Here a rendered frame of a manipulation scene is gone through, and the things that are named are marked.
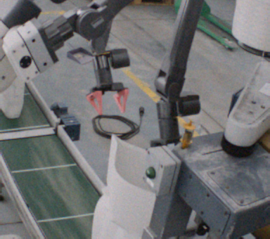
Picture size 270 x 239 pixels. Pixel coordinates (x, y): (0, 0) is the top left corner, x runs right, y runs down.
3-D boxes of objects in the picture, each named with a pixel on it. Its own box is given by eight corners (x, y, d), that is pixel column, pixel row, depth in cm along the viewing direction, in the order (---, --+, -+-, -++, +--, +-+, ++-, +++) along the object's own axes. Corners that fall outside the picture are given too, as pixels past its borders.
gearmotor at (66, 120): (42, 119, 331) (43, 98, 324) (62, 117, 338) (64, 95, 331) (58, 143, 308) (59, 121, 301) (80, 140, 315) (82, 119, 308)
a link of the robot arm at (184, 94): (155, 74, 151) (169, 84, 144) (190, 70, 156) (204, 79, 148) (153, 113, 156) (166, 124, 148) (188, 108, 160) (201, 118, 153)
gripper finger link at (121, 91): (134, 109, 183) (128, 83, 185) (117, 110, 179) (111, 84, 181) (122, 114, 188) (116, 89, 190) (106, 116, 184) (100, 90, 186)
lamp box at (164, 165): (141, 179, 121) (147, 147, 117) (158, 176, 124) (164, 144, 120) (157, 196, 116) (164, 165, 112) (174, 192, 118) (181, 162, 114)
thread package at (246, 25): (219, 32, 138) (226, -22, 130) (259, 33, 146) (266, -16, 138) (255, 57, 126) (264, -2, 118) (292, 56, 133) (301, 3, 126)
